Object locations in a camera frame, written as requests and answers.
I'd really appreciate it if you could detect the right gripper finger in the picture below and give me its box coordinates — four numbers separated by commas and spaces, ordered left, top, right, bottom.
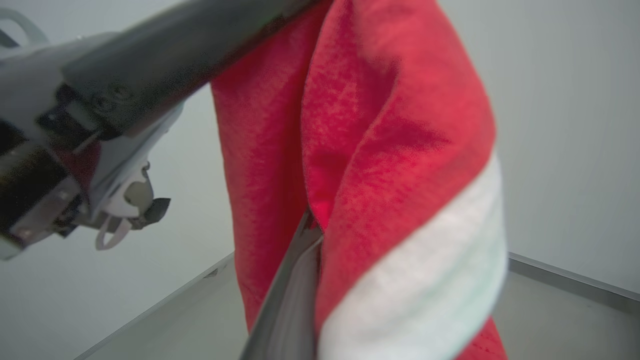
240, 209, 324, 360

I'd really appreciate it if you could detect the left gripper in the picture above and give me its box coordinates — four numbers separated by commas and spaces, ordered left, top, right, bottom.
0, 0, 321, 262

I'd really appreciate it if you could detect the red white striped garment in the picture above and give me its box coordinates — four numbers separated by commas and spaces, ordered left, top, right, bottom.
210, 0, 510, 360

